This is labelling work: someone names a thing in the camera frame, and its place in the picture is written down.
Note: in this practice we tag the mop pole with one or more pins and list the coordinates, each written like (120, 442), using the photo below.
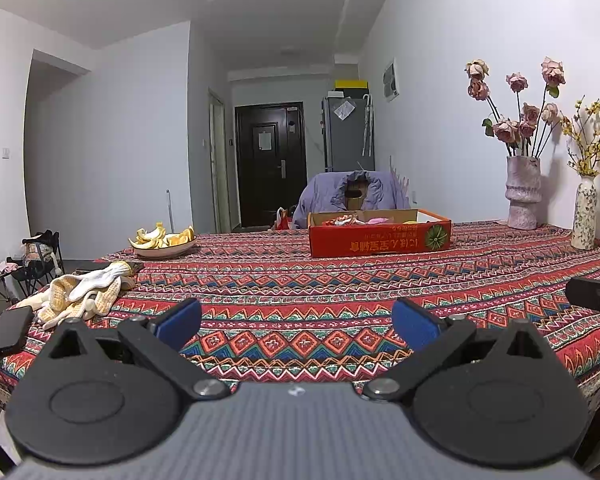
(170, 210)

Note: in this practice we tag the black folding chair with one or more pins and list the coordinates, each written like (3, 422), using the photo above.
(37, 265)

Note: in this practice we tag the white floral vase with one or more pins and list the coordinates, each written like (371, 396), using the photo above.
(584, 215)

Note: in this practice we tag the clear plastic bag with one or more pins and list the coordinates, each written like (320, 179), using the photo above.
(343, 110)

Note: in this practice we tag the orange peels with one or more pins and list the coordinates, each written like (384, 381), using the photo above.
(162, 237)

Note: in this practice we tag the white umbrella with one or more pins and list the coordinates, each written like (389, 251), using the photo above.
(367, 125)

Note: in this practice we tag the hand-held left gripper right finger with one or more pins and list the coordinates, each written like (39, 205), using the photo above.
(417, 325)

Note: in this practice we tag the yellow box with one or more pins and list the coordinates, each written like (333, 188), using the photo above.
(351, 84)

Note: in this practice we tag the yellow flower branches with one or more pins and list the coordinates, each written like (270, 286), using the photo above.
(592, 140)

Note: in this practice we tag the brown wooden chair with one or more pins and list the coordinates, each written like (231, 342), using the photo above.
(356, 199)

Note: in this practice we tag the pink textured vase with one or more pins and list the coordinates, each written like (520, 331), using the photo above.
(523, 195)

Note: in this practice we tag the red cardboard box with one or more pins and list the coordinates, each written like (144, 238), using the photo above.
(380, 242)

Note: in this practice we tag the red snack packet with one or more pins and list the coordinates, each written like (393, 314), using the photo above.
(342, 220)

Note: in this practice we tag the red bag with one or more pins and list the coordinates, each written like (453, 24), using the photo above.
(284, 220)

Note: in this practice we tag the white wall panel box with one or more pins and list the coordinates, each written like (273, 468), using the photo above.
(391, 80)

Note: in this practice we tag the pink snack packet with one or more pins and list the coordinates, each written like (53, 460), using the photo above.
(382, 220)

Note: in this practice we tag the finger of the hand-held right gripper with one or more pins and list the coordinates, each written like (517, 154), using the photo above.
(592, 295)

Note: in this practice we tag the grey refrigerator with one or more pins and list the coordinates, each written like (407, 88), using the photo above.
(347, 140)

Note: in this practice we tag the white paper notice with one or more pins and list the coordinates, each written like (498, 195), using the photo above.
(265, 141)

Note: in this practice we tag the dark entry door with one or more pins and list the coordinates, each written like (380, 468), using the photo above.
(270, 190)

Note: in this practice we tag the patterned red tablecloth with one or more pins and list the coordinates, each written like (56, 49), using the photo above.
(305, 285)

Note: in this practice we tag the wooden plate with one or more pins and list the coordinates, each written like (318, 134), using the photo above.
(162, 251)

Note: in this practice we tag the black smartphone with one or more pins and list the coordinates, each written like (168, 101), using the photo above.
(7, 330)

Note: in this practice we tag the glass interior door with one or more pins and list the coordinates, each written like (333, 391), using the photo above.
(220, 170)

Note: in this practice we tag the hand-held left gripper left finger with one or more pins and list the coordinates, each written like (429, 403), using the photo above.
(180, 325)

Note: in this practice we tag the purple puffer jacket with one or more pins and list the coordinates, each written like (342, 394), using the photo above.
(325, 195)

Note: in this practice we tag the dried pink roses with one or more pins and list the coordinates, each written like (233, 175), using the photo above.
(522, 120)

